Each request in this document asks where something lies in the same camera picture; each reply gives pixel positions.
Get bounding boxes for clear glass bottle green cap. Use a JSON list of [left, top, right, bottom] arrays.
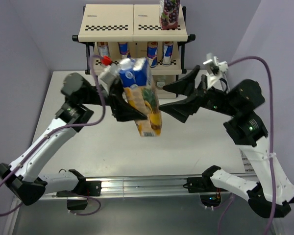
[[154, 75, 166, 90]]

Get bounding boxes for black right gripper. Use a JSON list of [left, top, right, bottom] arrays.
[[159, 64, 240, 122]]

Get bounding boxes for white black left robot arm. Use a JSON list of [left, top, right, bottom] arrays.
[[0, 72, 147, 206]]

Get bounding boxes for blue Fontana juice carton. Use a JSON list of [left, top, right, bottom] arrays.
[[119, 57, 162, 137]]

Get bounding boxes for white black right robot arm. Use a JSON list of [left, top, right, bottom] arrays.
[[159, 67, 294, 218]]

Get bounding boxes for blue purple berry juice carton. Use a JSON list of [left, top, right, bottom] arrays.
[[159, 0, 180, 30]]

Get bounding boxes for aluminium mounting rail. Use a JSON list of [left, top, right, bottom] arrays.
[[13, 175, 268, 201]]

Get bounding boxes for beige three-tier shelf rack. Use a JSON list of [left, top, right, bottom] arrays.
[[72, 4, 196, 98]]

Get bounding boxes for blue silver energy drink can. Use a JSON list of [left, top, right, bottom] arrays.
[[162, 42, 173, 66], [147, 42, 158, 68]]

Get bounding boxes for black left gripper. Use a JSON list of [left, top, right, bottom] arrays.
[[79, 73, 150, 121]]

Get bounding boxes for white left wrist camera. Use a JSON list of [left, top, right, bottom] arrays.
[[98, 55, 119, 92]]

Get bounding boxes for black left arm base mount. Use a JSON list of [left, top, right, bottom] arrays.
[[56, 180, 101, 214]]

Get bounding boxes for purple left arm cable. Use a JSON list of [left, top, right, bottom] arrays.
[[0, 54, 108, 217]]

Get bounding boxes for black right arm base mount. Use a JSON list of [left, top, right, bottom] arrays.
[[183, 177, 225, 207]]

